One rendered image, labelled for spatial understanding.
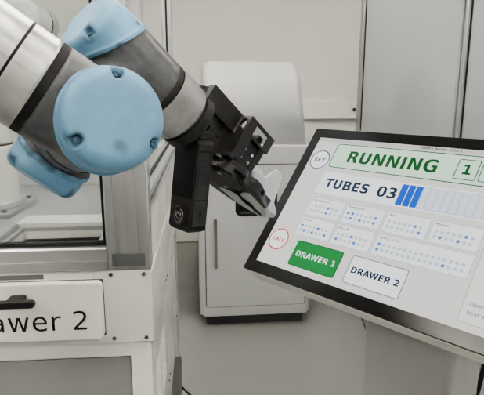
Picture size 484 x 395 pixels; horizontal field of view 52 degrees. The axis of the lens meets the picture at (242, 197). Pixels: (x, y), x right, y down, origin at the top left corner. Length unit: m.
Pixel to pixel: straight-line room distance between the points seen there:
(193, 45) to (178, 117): 3.60
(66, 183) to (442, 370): 0.61
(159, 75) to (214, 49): 3.63
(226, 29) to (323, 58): 0.83
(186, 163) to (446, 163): 0.41
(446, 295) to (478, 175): 0.19
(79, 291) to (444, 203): 0.64
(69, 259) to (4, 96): 0.63
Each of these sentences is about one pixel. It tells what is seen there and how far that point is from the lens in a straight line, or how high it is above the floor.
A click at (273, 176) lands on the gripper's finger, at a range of 0.68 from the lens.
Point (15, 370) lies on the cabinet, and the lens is 1.10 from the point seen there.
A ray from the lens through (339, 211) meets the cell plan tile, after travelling 0.84.
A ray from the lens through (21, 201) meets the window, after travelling 0.97.
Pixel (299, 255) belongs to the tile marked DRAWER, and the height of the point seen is 1.00.
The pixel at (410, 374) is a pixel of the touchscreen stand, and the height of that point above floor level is 0.83.
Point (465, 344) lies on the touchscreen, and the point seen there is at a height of 0.97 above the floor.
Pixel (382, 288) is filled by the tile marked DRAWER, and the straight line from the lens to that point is 0.75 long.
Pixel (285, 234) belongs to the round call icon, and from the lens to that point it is 0.87.
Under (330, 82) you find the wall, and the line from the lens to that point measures 4.34.
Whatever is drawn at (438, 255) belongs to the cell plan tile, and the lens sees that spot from 0.74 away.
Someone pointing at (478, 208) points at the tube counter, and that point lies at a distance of 0.76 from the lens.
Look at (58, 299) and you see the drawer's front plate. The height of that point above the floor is 0.90.
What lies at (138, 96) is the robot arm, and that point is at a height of 1.26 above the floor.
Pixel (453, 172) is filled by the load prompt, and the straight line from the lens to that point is 0.81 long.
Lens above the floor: 1.27
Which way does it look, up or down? 12 degrees down
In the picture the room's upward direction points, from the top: straight up
